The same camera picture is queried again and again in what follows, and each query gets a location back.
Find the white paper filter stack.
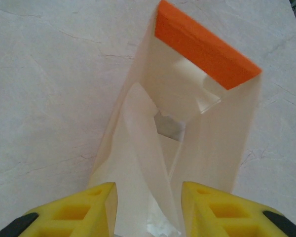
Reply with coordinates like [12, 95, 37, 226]
[108, 82, 185, 237]

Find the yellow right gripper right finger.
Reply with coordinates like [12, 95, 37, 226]
[182, 181, 296, 237]

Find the orange white filter box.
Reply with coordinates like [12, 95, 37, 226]
[87, 0, 264, 237]

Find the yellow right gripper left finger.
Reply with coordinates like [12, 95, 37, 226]
[0, 182, 119, 237]

